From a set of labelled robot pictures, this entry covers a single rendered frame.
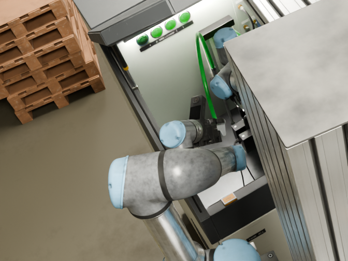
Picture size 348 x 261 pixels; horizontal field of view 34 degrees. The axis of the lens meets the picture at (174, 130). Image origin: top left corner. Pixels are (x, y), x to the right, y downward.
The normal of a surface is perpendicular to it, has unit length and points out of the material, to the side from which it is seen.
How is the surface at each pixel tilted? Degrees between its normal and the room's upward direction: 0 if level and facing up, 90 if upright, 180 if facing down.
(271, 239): 90
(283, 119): 0
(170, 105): 90
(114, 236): 0
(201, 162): 53
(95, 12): 0
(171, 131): 45
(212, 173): 86
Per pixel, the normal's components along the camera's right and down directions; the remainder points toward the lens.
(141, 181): -0.26, 0.04
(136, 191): -0.18, 0.37
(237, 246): -0.18, -0.68
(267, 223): 0.39, 0.57
